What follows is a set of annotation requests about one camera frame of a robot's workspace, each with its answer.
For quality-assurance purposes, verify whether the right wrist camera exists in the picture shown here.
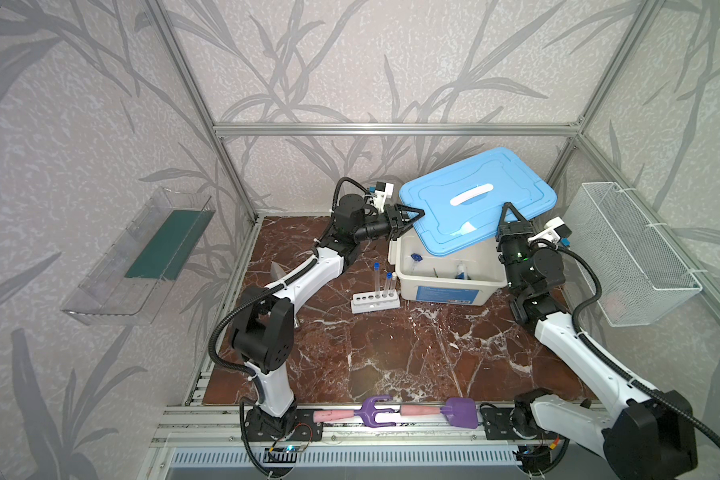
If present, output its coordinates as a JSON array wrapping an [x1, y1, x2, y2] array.
[[536, 217, 572, 247]]

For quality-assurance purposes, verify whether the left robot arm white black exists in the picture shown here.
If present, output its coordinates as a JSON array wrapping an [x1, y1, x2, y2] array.
[[207, 177, 425, 423]]

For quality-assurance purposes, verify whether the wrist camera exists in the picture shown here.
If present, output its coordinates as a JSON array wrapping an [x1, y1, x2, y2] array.
[[536, 217, 572, 247], [368, 182, 394, 214]]

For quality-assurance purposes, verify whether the white test tube rack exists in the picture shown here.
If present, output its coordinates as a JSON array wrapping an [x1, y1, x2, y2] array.
[[350, 291, 400, 315]]

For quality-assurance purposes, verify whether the purple garden spade pink handle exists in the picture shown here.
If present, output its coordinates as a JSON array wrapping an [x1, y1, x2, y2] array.
[[399, 397, 480, 429]]

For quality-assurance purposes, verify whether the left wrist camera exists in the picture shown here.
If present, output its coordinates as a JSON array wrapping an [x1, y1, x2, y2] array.
[[368, 182, 394, 214]]

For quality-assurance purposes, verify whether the blue plastic bin lid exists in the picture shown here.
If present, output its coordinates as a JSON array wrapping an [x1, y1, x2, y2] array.
[[399, 147, 557, 257]]

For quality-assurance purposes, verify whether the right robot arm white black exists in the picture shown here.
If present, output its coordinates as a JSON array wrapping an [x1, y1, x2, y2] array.
[[496, 202, 720, 479]]

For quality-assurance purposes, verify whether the purple garden fork pink handle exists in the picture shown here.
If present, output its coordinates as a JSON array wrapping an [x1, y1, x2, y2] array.
[[312, 395, 396, 428]]

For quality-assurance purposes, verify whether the white plastic storage bin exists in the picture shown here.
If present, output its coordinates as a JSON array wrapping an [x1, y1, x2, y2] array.
[[388, 231, 507, 306]]

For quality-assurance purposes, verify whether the metal garden trowel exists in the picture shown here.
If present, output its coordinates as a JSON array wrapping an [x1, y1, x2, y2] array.
[[270, 262, 288, 284]]

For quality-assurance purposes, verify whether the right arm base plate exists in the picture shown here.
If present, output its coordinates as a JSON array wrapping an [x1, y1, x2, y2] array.
[[478, 403, 560, 443]]

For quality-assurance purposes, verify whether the clear acrylic wall shelf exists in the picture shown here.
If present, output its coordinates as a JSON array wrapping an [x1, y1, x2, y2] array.
[[61, 187, 216, 326]]

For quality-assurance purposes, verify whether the green mat in shelf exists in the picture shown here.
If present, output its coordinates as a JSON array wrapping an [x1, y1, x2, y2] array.
[[125, 210, 214, 281]]

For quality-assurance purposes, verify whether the white wire mesh basket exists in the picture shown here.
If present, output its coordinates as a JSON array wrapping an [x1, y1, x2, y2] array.
[[563, 182, 702, 328]]

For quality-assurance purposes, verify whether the white bottle blue label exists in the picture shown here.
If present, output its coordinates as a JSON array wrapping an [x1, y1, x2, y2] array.
[[455, 263, 470, 281]]

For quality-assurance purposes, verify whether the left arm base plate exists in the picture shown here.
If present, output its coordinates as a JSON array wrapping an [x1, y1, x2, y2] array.
[[243, 409, 324, 442]]

